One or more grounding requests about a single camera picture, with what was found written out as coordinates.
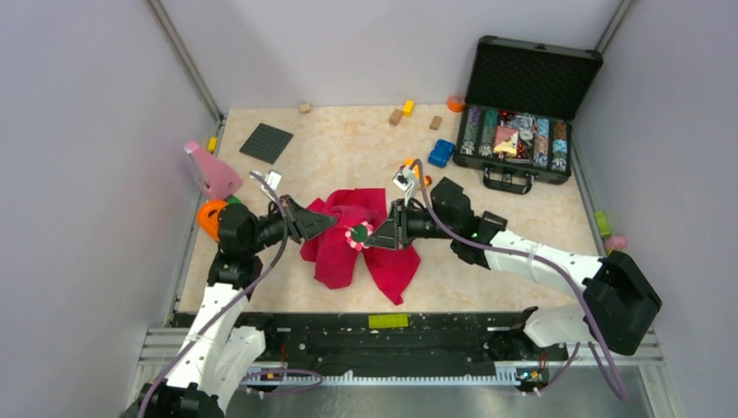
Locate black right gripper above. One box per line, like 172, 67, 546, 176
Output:
366, 198, 457, 250

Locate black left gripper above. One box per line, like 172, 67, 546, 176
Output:
246, 193, 337, 254

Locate pink flower brooch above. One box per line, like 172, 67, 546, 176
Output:
345, 221, 373, 252

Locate magenta garment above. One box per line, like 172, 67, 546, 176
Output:
300, 188, 420, 305

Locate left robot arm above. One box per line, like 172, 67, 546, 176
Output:
129, 195, 338, 417

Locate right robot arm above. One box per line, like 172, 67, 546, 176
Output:
365, 178, 662, 359

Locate yellow toy car red wheels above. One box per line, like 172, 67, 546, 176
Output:
403, 158, 433, 187

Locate green flat brick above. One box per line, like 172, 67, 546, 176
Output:
367, 313, 410, 329

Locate dark grey building baseplate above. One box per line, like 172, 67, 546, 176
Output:
239, 123, 293, 165

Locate pink plastic piece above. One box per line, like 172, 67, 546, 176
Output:
184, 141, 243, 200

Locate orange plastic toy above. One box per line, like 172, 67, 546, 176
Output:
197, 199, 228, 242

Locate blue toy car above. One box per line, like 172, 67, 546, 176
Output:
427, 138, 455, 168

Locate small yellow block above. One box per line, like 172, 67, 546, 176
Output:
207, 137, 218, 153

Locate orange object behind case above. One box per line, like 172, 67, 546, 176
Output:
446, 96, 466, 113

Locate playing card box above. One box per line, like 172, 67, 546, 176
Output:
493, 126, 520, 157

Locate black poker chip case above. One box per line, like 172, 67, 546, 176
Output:
453, 36, 604, 194

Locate green pink toy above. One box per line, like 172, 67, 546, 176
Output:
594, 211, 627, 255

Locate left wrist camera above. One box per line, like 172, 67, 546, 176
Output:
249, 170, 282, 194

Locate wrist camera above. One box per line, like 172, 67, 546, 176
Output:
249, 170, 282, 194
392, 165, 420, 206

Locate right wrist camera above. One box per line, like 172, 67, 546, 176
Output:
392, 165, 420, 206

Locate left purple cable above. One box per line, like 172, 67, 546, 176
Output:
135, 171, 325, 418

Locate purple cable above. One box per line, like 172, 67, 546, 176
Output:
135, 171, 325, 418
412, 158, 629, 403

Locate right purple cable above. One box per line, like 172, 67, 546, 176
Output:
412, 158, 629, 403

